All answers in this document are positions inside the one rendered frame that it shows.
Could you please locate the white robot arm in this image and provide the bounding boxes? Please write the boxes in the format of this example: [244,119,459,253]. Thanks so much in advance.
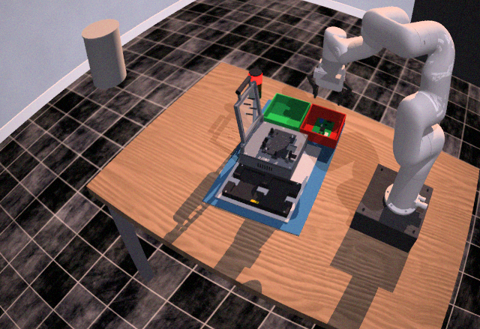
[313,7,455,215]

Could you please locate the green circuit board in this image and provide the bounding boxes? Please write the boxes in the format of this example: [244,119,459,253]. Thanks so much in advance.
[312,118,335,137]

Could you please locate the green bin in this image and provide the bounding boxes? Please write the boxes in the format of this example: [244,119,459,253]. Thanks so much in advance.
[264,93,311,132]

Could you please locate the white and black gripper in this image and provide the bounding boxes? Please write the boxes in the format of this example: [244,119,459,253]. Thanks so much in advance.
[307,65,353,106]

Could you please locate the red bin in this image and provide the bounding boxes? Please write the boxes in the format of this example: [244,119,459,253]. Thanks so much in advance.
[299,103,346,149]

